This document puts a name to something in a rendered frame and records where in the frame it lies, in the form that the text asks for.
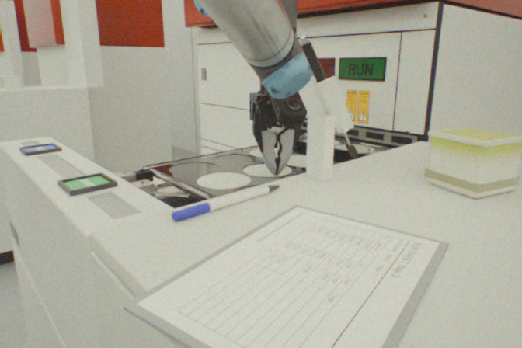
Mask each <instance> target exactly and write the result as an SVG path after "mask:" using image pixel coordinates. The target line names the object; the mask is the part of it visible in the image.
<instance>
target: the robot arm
mask: <svg viewBox="0 0 522 348"><path fill-rule="evenodd" d="M193 1H194V4H195V6H196V7H197V8H198V11H199V12H200V13H201V14H202V15H204V16H206V17H211V18H212V19H213V21H214V22H215V23H216V25H217V26H218V27H220V29H221V30H222V32H223V33H224V35H225V36H226V37H227V38H228V39H229V40H230V41H231V43H232V44H233V45H234V46H235V48H236V49H237V50H238V51H239V53H240V54H241V55H242V57H243V58H245V60H246V61H247V62H248V63H249V65H250V67H251V68H252V70H253V71H254V72H255V73H256V74H257V75H258V77H259V80H260V91H258V93H249V119H250V120H251V121H252V133H253V137H254V138H255V140H256V141H257V144H258V146H259V149H260V153H261V155H262V158H263V161H264V163H265V165H266V167H267V168H268V169H269V172H271V173H272V174H273V175H274V176H278V175H279V174H280V173H281V172H282V170H283V169H284V168H285V166H286V165H287V163H288V161H289V160H290V158H291V154H292V152H293V150H294V149H295V146H297V144H298V140H299V138H300V136H301V128H302V124H303V123H304V121H305V117H306V114H307V110H306V109H305V105H304V103H303V101H302V99H301V96H300V94H299V90H301V89H302V88H304V87H305V86H306V85H307V84H308V83H309V82H310V81H311V77H312V76H313V72H312V70H311V67H310V64H309V63H308V60H307V58H306V57H305V54H304V52H303V50H302V48H301V45H300V43H299V41H298V39H297V13H298V0H193ZM273 125H282V128H281V132H280V133H279V134H278V135H277V137H276V135H275V134H273V133H272V132H270V131H268V129H267V128H269V129H272V127H273ZM277 140H278V142H277V150H278V152H277V156H278V160H277V163H276V162H275V159H276V153H275V151H274V146H275V144H276V141H277Z"/></svg>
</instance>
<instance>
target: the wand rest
mask: <svg viewBox="0 0 522 348"><path fill-rule="evenodd" d="M311 83H312V85H313V87H314V90H315V93H316V95H317V97H318V100H319V102H320V103H321V104H322V108H323V110H324V112H325V114H322V113H314V114H308V124H307V152H306V177H307V178H311V179H315V180H318V181H322V182H324V181H326V180H329V179H332V157H333V156H334V139H335V132H338V134H340V133H342V134H346V133H347V131H348V130H349V129H350V128H353V123H352V120H351V119H350V115H349V112H348V110H347V108H346V104H345V102H343V98H342V96H341V92H340V90H339V87H338V85H337V83H336V79H335V76H332V77H330V78H327V79H325V81H323V82H319V83H317V82H316V80H315V76H314V75H313V76H312V77H311Z"/></svg>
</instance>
